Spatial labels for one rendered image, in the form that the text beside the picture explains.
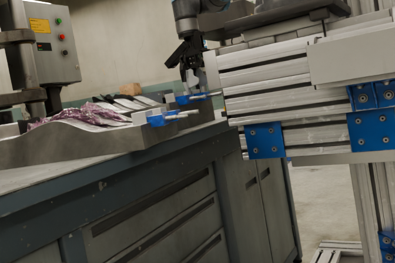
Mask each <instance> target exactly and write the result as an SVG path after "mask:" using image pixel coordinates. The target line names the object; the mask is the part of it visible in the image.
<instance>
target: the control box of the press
mask: <svg viewBox="0 0 395 263"><path fill-rule="evenodd" d="M23 3H24V9H25V15H26V20H27V24H28V28H29V29H32V30H33V31H35V37H36V42H35V43H34V44H33V45H32V50H33V54H34V59H35V65H36V71H37V74H38V80H39V85H40V87H41V88H44V89H46V94H47V97H48V98H47V100H45V101H44V104H45V109H46V115H47V114H49V113H51V112H54V111H56V110H62V109H63V108H62V103H61V97H60V92H61V90H62V87H63V86H65V87H67V86H68V85H71V84H75V83H79V82H81V81H82V76H81V70H80V67H79V61H78V55H77V51H76V45H75V40H74V35H73V30H72V24H71V18H70V14H69V8H68V6H63V5H54V4H46V3H41V2H32V1H24V0H23ZM0 29H1V32H5V31H11V30H13V28H12V22H11V17H10V13H9V8H8V3H5V4H3V5H1V6H0ZM5 54H6V59H7V63H8V69H9V74H10V78H11V83H12V89H13V91H14V90H22V91H23V90H24V89H25V88H24V82H23V78H22V73H21V67H20V64H19V58H18V53H17V49H16V46H14V47H11V48H5Z"/></svg>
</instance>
